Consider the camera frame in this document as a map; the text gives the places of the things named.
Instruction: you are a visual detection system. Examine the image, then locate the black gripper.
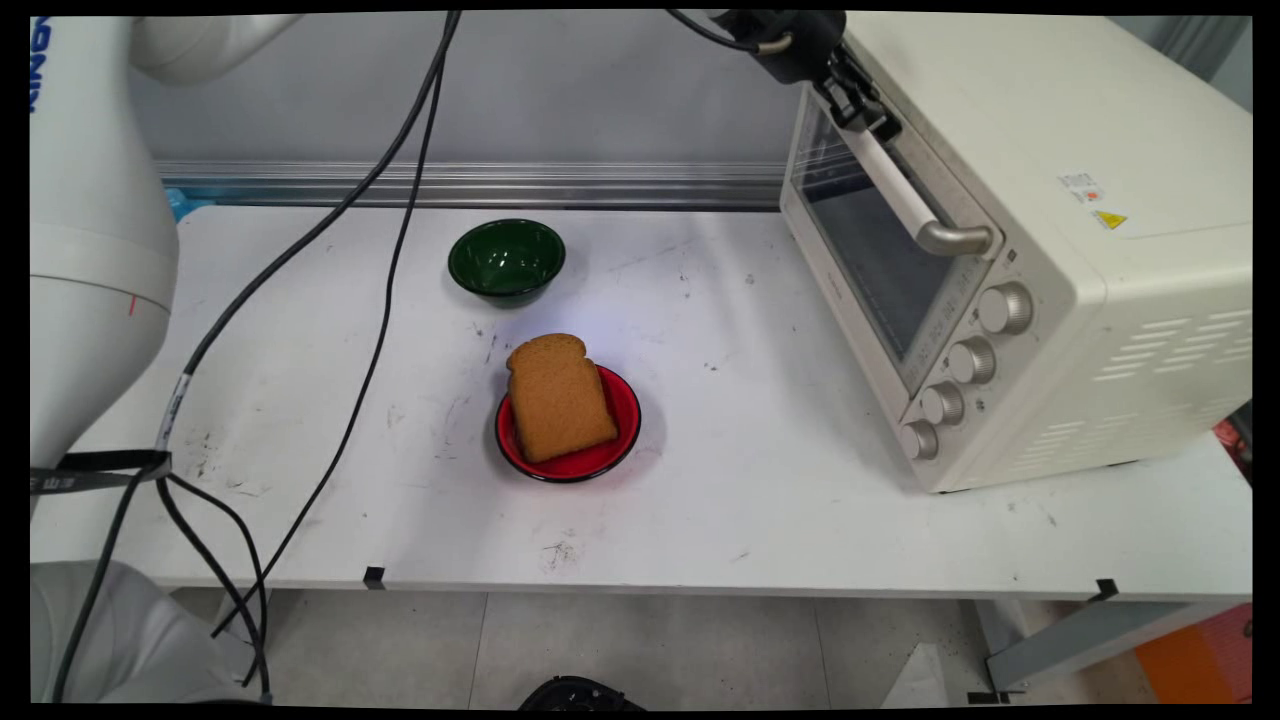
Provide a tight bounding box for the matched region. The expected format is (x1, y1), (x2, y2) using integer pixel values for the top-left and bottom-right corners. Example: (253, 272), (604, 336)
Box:
(712, 10), (903, 141)

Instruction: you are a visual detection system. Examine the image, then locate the glass oven door with handle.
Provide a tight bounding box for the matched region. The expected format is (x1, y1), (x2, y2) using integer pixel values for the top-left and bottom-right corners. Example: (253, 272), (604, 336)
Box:
(779, 84), (1005, 399)

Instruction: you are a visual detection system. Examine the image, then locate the silver oven knob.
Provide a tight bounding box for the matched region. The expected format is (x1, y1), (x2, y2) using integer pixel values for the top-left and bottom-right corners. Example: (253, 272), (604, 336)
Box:
(947, 337), (997, 386)
(920, 382), (966, 427)
(898, 420), (941, 463)
(977, 282), (1034, 336)

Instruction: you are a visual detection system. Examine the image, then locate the cream toaster oven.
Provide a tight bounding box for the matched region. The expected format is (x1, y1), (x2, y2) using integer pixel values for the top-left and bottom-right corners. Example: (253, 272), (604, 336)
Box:
(779, 12), (1254, 495)

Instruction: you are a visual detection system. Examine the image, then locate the dark green bowl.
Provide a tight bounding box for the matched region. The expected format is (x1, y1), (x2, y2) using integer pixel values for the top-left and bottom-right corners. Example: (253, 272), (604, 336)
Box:
(447, 219), (567, 302)

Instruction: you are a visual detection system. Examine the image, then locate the red plate with black rim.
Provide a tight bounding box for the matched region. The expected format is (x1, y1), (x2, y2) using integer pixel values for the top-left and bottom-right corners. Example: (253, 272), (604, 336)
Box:
(495, 364), (643, 485)

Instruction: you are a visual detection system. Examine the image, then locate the brown bread slice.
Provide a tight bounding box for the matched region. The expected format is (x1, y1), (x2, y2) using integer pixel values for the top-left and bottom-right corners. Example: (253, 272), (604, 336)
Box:
(505, 333), (620, 465)

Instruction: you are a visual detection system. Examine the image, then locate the red patterned item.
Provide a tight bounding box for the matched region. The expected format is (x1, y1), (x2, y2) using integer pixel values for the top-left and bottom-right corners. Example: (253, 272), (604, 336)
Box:
(1211, 400), (1254, 489)

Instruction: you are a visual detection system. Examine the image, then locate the grey table leg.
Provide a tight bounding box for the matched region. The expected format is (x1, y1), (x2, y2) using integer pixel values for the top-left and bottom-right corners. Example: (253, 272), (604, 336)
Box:
(985, 600), (1246, 694)

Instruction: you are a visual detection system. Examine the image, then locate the black round object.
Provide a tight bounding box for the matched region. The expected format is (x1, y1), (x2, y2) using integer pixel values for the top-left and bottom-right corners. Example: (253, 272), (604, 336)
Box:
(517, 676), (647, 712)

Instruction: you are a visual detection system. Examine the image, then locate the orange box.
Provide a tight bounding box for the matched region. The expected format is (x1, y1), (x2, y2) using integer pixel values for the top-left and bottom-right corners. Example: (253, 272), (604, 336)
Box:
(1133, 601), (1254, 705)

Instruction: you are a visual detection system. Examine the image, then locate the blue bubble wrap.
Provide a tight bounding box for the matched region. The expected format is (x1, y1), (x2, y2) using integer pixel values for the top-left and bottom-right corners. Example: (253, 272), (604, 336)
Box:
(163, 187), (216, 224)

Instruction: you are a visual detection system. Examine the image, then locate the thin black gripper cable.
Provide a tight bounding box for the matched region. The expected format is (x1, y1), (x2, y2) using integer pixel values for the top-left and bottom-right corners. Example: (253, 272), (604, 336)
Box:
(664, 10), (795, 55)

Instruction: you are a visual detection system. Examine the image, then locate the aluminium rail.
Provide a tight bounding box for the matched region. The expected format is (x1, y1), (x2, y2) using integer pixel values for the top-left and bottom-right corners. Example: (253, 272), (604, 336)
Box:
(153, 160), (792, 212)

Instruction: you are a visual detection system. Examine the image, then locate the thin black long cable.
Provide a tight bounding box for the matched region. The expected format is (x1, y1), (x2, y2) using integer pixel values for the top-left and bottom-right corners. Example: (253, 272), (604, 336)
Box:
(155, 60), (448, 701)

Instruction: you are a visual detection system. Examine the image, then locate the thick black cable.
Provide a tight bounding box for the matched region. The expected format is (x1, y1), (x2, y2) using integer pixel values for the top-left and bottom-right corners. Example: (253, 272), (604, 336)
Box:
(52, 11), (464, 704)

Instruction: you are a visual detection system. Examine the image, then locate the black cable strap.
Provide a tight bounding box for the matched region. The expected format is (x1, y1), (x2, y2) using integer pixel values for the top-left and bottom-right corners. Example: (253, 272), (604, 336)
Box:
(30, 449), (173, 496)

